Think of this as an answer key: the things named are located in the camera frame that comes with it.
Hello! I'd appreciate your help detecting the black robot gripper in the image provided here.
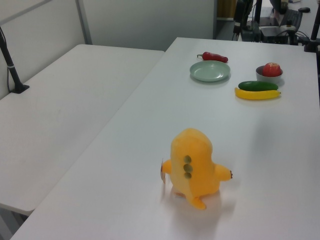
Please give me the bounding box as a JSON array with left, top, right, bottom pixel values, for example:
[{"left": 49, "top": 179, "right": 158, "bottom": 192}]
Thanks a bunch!
[{"left": 233, "top": 1, "right": 250, "bottom": 35}]

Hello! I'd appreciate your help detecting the red apple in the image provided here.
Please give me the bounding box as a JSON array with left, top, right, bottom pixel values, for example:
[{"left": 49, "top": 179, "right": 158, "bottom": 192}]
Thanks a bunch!
[{"left": 261, "top": 62, "right": 282, "bottom": 78}]

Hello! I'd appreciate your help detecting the yellow brown door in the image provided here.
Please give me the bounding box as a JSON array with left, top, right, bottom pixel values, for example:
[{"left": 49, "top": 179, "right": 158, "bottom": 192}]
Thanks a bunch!
[{"left": 216, "top": 0, "right": 237, "bottom": 20}]

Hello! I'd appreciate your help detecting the black control box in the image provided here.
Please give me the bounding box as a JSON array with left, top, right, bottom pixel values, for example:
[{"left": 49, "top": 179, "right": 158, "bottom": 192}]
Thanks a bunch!
[{"left": 239, "top": 20, "right": 297, "bottom": 45}]

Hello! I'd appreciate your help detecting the red chili pepper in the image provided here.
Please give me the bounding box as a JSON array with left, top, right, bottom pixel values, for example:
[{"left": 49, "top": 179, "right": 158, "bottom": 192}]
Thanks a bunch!
[{"left": 196, "top": 51, "right": 229, "bottom": 63}]

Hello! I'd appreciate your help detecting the light green plate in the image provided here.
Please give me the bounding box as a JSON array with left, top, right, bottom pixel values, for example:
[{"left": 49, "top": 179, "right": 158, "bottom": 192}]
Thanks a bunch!
[{"left": 189, "top": 60, "right": 232, "bottom": 83}]

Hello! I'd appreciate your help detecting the grey bowl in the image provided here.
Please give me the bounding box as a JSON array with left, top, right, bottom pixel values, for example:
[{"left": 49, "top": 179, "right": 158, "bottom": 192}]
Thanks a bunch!
[{"left": 255, "top": 64, "right": 284, "bottom": 84}]

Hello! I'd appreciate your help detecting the green cucumber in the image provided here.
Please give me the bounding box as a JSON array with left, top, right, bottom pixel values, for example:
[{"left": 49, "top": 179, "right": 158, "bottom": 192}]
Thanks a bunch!
[{"left": 237, "top": 80, "right": 279, "bottom": 92}]

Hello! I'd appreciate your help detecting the yellow banana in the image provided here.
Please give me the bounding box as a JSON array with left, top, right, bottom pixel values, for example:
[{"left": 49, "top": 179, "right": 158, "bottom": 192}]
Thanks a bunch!
[{"left": 234, "top": 87, "right": 282, "bottom": 101}]

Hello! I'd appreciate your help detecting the black pole with clamp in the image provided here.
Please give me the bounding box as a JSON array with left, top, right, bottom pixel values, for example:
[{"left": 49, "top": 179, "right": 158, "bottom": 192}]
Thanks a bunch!
[{"left": 303, "top": 0, "right": 320, "bottom": 53}]

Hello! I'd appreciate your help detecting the yellow plush toy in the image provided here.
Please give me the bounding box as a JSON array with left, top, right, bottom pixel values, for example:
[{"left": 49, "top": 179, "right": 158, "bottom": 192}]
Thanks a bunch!
[{"left": 161, "top": 127, "right": 234, "bottom": 210}]

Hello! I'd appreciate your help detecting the paper tag on plush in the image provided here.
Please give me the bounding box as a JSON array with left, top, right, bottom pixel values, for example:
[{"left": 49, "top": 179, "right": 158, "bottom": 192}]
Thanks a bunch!
[{"left": 159, "top": 157, "right": 167, "bottom": 185}]

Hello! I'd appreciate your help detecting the white side table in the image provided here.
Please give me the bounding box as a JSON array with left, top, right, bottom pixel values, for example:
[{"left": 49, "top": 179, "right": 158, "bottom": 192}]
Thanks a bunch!
[{"left": 0, "top": 44, "right": 166, "bottom": 217}]

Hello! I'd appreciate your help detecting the black stand with square base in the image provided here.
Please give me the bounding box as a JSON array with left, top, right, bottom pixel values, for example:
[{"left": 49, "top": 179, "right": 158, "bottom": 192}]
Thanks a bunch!
[{"left": 0, "top": 26, "right": 30, "bottom": 94}]

